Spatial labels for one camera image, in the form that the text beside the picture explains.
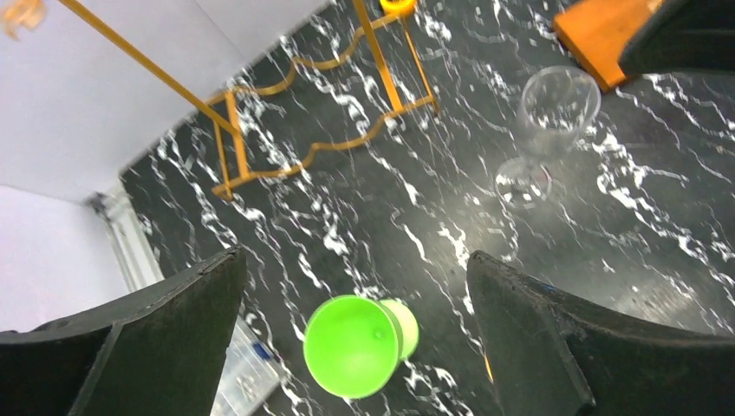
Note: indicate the green plastic wine glass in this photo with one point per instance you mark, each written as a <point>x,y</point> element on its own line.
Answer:
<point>352,345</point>

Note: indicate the clear wine glass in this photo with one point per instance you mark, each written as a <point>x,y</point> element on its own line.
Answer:
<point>556,107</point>

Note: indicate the clear plastic screw box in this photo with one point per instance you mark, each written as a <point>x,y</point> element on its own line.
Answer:
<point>250,374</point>

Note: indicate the yellow tape measure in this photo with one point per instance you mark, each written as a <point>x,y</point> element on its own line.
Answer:
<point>398,7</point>

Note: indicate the orange plastic wine glass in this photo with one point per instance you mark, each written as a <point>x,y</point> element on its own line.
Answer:
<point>488,368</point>

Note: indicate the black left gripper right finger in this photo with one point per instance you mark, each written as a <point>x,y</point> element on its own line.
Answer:
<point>554,353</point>

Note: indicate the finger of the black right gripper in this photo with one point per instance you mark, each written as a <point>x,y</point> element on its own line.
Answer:
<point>683,36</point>

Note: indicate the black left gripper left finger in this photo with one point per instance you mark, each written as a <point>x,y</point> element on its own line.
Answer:
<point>157,351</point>

